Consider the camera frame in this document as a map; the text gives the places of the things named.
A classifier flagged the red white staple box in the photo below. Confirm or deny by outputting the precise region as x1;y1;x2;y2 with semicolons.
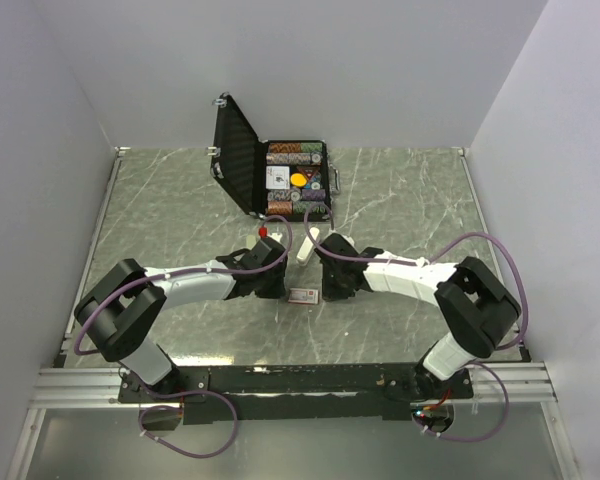
288;288;320;305

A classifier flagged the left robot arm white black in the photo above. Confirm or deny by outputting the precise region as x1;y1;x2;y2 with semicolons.
74;237;287;402

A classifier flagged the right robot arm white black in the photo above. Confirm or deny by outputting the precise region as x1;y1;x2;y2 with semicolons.
315;233;523;399

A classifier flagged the black poker chip case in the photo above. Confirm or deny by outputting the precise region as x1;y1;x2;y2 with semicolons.
207;92;340;222

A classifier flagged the white card deck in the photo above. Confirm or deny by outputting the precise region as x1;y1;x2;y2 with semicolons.
265;165;290;190

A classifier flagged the yellow dealer button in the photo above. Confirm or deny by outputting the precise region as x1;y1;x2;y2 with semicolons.
290;173;308;188

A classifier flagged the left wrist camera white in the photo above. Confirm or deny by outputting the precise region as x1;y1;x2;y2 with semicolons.
257;226;284;248

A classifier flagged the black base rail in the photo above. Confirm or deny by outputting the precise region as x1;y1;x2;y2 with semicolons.
118;363;474;425

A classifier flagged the aluminium frame rail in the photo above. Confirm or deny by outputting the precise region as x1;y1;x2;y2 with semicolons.
29;362;557;409

